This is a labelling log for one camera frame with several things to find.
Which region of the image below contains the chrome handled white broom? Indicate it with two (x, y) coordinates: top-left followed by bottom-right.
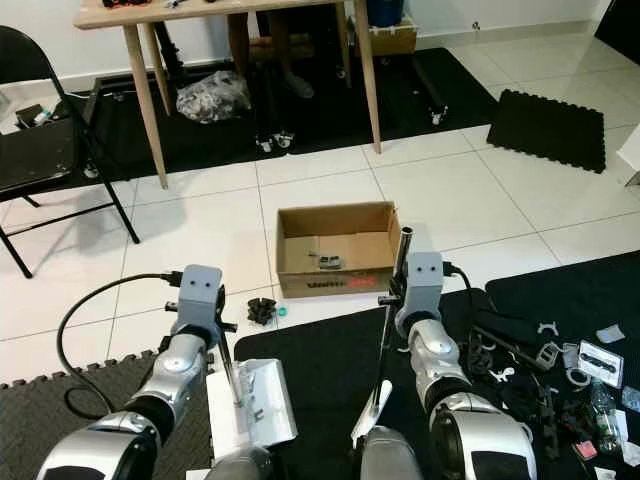
(350, 228), (414, 449)

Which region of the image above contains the white dustpan with chrome handle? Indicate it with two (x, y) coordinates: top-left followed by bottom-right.
(205, 358), (299, 463)

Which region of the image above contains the black floor mat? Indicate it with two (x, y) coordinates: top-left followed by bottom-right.
(180, 290), (491, 480)
(480, 248), (640, 480)

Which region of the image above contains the black plastic clump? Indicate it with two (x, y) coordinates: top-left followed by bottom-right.
(247, 298), (276, 326)

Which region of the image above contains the open brown cardboard box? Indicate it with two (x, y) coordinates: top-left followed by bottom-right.
(275, 202), (406, 299)

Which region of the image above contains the long black bar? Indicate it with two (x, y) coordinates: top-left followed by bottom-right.
(470, 312), (561, 376)

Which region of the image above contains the silver left robot leg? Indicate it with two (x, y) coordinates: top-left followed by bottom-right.
(210, 447), (286, 480)

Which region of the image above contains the silver robot leg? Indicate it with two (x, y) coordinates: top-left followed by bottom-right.
(210, 447), (286, 480)
(360, 428), (426, 480)

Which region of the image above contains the silver right robot leg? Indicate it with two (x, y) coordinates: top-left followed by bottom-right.
(360, 428), (426, 480)

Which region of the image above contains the black wheeled stand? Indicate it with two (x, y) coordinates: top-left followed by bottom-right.
(250, 20), (451, 151)

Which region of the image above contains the black carpet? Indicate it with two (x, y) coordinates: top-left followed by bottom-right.
(60, 45), (496, 179)

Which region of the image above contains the loose black foam tile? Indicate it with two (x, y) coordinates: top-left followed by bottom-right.
(485, 90), (611, 173)

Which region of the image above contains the black foam puzzle mat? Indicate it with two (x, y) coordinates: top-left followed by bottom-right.
(0, 345), (231, 480)

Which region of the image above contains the clear bag of parts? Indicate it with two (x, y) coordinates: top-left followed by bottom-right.
(175, 70), (251, 124)

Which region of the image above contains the clear plastic bottle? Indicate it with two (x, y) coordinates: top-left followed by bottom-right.
(592, 378), (617, 426)

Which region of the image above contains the black folding chair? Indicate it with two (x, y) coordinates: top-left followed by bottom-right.
(0, 25), (141, 278)

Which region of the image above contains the small brown cardboard box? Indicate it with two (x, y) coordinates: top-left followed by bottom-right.
(370, 22), (418, 54)

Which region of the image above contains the person with bare legs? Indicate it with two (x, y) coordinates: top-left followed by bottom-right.
(228, 12), (316, 99)

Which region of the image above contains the blue bin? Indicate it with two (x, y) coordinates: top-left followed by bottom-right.
(368, 0), (404, 26)

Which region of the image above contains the wooden table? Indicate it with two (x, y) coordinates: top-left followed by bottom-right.
(72, 0), (381, 189)

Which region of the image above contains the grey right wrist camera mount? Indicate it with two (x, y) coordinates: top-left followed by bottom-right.
(400, 250), (446, 336)

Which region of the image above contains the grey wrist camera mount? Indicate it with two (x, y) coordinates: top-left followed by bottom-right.
(400, 250), (446, 336)
(177, 265), (223, 341)

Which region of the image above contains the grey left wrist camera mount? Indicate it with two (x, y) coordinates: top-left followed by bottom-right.
(177, 265), (223, 341)

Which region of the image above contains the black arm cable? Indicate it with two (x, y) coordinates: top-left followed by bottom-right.
(55, 268), (189, 406)

